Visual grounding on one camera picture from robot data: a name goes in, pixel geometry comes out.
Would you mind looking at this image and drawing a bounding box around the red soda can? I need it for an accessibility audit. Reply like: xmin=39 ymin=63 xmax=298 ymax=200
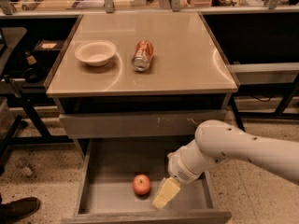
xmin=131 ymin=40 xmax=153 ymax=72

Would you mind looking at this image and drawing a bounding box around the open grey middle drawer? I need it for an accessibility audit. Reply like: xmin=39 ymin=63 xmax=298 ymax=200
xmin=61 ymin=139 xmax=232 ymax=224

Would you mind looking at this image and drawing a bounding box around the closed grey top drawer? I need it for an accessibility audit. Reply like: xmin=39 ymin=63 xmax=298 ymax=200
xmin=59 ymin=110 xmax=226 ymax=139

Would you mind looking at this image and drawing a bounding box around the grey drawer cabinet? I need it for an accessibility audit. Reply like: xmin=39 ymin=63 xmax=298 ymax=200
xmin=46 ymin=12 xmax=238 ymax=152

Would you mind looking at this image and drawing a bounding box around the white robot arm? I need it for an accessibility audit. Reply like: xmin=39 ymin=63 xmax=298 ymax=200
xmin=152 ymin=119 xmax=299 ymax=209

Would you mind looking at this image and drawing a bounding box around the white paper bowl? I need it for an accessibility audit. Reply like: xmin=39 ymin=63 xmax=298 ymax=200
xmin=75 ymin=40 xmax=117 ymax=67

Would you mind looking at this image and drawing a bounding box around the long grey workbench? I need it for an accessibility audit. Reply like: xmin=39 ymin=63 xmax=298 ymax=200
xmin=0 ymin=0 xmax=298 ymax=18

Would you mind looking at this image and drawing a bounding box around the red apple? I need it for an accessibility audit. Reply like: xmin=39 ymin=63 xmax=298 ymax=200
xmin=132 ymin=175 xmax=151 ymax=196

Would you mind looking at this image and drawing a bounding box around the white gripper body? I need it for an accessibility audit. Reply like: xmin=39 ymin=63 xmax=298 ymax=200
xmin=167 ymin=147 xmax=205 ymax=184

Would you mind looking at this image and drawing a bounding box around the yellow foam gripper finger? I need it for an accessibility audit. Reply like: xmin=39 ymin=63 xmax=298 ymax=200
xmin=151 ymin=177 xmax=180 ymax=209

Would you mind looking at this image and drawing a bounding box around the dark brown shoe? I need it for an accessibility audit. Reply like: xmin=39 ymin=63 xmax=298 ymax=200
xmin=0 ymin=197 xmax=40 ymax=224

